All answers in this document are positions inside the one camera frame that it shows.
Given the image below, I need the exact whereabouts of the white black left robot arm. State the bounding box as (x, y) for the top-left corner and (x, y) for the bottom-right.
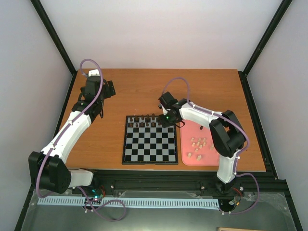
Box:
(28, 69), (116, 194)

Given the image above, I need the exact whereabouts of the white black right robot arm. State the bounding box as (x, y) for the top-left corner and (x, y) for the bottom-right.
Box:
(158, 92), (250, 185)

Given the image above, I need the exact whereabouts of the small circuit board with led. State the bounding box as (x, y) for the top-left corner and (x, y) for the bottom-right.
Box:
(92, 194), (103, 202)

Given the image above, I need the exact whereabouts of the black grey chessboard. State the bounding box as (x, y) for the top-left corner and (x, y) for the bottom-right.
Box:
(122, 115), (179, 165)

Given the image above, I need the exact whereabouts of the pink plastic tray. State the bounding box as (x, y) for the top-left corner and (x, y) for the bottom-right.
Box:
(180, 120), (219, 166)

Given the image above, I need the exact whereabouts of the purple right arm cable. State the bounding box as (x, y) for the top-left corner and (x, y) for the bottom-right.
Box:
(161, 77), (261, 215)

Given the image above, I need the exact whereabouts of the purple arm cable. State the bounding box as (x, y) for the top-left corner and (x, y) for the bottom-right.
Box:
(161, 77), (261, 215)
(36, 58), (127, 221)

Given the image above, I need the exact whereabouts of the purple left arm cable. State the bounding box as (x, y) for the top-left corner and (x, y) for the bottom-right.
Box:
(36, 58), (127, 221)

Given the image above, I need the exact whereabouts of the black aluminium frame rail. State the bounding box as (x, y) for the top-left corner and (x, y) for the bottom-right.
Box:
(83, 170), (291, 199)

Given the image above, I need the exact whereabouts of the light blue slotted cable duct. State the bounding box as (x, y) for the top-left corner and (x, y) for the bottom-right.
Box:
(37, 196), (219, 210)

